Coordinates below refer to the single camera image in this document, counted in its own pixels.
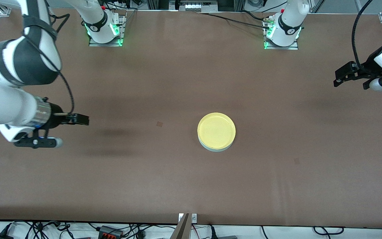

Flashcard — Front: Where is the yellow round plate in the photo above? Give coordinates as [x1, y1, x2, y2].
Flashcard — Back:
[197, 113, 236, 149]

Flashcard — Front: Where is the pale green round plate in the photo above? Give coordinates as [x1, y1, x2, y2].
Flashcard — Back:
[198, 138, 235, 152]

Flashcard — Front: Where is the black and red power strip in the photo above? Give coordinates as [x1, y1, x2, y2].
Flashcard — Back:
[97, 225, 124, 238]

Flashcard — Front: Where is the grey rack equipment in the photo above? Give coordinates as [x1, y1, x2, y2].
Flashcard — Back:
[169, 0, 219, 12]

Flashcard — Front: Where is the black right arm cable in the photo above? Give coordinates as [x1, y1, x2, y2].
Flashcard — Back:
[22, 13, 75, 115]

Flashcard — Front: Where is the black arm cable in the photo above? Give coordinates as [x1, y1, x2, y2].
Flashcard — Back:
[351, 0, 374, 71]
[22, 13, 75, 115]

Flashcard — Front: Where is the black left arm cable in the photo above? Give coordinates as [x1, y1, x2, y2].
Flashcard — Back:
[351, 0, 374, 71]

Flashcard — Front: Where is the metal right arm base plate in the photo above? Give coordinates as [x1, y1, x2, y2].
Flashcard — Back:
[89, 15, 126, 47]

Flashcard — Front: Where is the black cable across table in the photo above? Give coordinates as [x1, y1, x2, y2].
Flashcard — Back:
[196, 13, 271, 29]

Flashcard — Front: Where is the aluminium post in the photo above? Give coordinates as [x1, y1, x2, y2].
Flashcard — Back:
[170, 213, 192, 239]

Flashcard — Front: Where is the black looped floor cable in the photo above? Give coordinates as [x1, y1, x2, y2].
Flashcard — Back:
[313, 226, 345, 235]

